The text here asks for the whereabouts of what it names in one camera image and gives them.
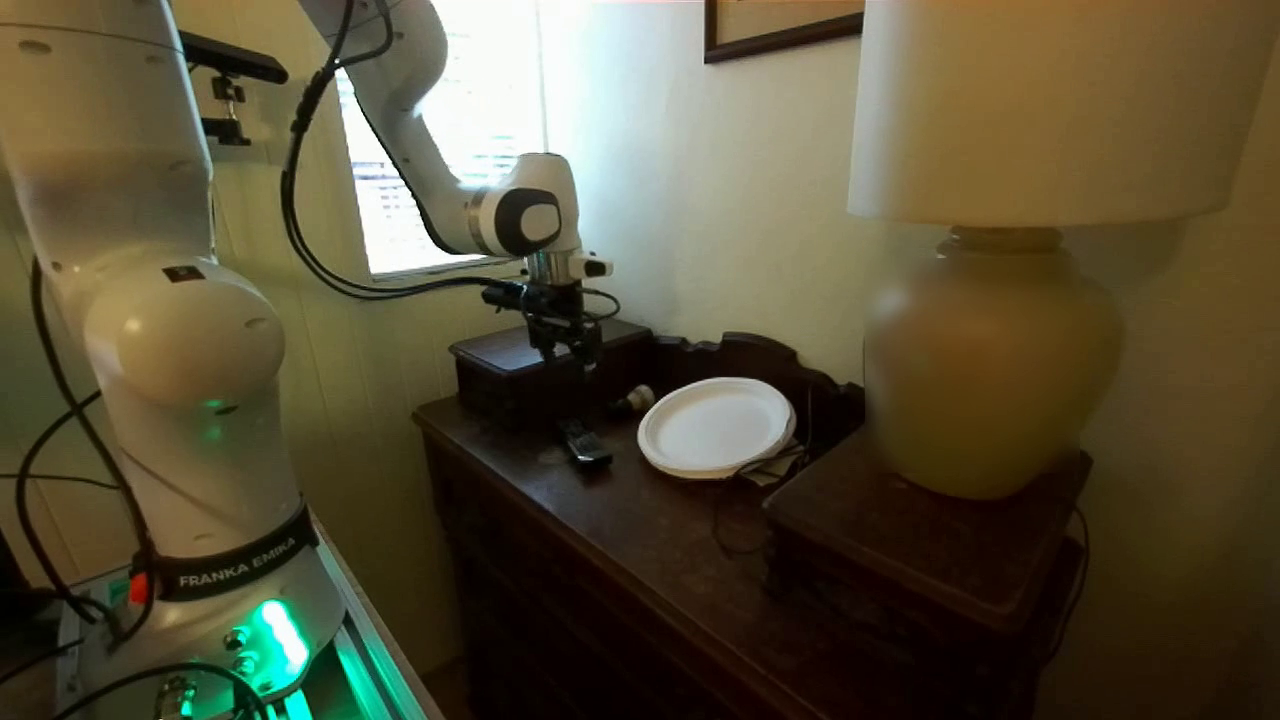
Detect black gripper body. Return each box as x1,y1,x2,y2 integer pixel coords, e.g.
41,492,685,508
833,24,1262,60
522,252,609,367

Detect black remote control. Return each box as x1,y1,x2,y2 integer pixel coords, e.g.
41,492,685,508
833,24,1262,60
558,421,620,476

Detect dark wooden lidded box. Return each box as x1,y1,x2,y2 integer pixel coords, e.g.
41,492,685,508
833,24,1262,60
447,315,657,434

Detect white paper plate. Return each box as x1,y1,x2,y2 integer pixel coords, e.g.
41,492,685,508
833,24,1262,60
632,372,800,486

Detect dark wooden dresser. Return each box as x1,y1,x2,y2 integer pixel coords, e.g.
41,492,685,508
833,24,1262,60
413,330,1071,720

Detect dark patterned flat object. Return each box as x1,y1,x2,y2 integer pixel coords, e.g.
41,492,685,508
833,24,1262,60
736,439,814,492

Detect bright window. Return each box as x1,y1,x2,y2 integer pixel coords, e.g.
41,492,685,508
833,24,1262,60
333,0,553,279

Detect dark framed picture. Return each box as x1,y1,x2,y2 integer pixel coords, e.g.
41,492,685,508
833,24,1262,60
700,0,870,68

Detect dark wooden lamp stand box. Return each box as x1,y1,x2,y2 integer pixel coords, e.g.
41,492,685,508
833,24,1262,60
760,425,1096,641

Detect beige ceramic lamp base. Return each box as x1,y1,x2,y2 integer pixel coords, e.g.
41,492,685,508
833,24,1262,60
859,223,1130,506

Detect white lamp shade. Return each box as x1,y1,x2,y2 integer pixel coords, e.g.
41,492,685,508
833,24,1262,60
845,0,1280,234

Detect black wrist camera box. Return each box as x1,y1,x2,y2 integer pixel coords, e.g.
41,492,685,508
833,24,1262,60
478,275,541,320

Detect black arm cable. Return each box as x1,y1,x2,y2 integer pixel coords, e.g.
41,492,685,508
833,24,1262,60
275,0,541,303

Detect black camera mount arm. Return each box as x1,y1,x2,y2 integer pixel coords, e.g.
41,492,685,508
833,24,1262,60
201,82,256,153

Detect green lit robot base mount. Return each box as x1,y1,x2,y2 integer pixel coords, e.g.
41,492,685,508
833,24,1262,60
49,524,447,720

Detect black bar camera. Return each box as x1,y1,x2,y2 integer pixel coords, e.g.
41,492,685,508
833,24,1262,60
177,30,293,89

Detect black base cable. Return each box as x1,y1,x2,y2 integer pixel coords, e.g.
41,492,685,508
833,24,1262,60
12,258,154,643

